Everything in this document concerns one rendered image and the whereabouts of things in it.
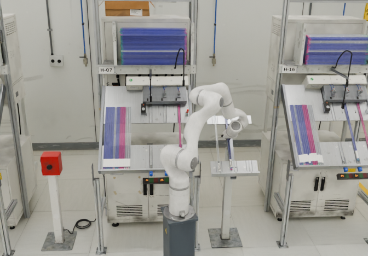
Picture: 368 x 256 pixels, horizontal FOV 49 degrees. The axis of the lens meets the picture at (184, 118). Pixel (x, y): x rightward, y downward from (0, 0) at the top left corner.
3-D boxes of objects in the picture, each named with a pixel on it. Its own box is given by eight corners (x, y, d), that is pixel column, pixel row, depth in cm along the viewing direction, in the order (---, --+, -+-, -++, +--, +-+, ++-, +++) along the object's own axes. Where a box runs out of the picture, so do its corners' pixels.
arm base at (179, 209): (199, 218, 237) (200, 191, 231) (168, 224, 232) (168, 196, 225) (189, 202, 254) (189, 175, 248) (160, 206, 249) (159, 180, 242)
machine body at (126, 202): (189, 226, 346) (190, 162, 325) (107, 229, 341) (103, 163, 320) (184, 188, 407) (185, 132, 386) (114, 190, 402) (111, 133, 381)
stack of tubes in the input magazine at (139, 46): (187, 64, 311) (187, 29, 302) (120, 65, 308) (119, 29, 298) (185, 61, 323) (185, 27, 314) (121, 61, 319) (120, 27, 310)
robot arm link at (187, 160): (173, 168, 237) (195, 176, 227) (163, 161, 227) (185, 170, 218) (207, 94, 248) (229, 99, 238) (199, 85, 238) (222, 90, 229)
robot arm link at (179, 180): (180, 192, 229) (181, 155, 220) (156, 182, 239) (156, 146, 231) (193, 184, 238) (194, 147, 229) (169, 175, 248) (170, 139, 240)
